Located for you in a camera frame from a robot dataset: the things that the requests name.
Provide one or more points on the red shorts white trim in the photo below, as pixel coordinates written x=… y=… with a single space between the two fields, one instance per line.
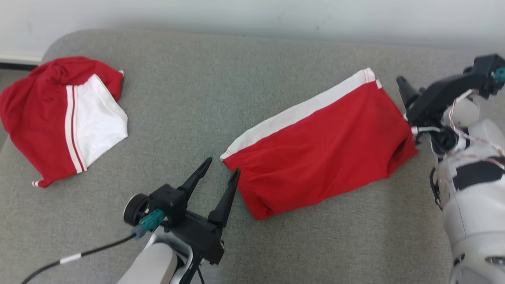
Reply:
x=315 y=157

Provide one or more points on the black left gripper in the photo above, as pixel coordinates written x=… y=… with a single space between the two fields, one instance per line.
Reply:
x=197 y=236

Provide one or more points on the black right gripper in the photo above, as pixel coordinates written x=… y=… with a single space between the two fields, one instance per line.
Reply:
x=434 y=102

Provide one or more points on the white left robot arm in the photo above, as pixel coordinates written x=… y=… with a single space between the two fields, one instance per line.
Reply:
x=152 y=264

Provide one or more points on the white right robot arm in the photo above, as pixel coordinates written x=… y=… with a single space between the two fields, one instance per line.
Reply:
x=473 y=217

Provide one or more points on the dark skirting board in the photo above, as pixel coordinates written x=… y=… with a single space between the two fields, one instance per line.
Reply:
x=17 y=63

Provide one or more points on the left wrist teal connector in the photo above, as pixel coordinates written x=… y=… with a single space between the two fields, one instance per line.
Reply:
x=150 y=221

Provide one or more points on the wrist teal connector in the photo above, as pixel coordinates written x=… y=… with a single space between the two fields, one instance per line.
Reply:
x=500 y=73
x=150 y=221

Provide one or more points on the right wrist teal connector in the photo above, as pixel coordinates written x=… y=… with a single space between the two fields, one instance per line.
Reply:
x=500 y=73

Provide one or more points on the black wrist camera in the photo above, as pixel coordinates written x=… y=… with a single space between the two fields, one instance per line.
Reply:
x=485 y=73
x=165 y=201

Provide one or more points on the red shirt white sleeves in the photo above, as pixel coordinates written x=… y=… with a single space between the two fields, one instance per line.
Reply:
x=35 y=118

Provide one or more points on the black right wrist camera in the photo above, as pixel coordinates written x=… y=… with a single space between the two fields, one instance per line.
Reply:
x=485 y=73

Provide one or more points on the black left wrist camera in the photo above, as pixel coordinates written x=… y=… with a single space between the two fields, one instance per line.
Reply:
x=165 y=201

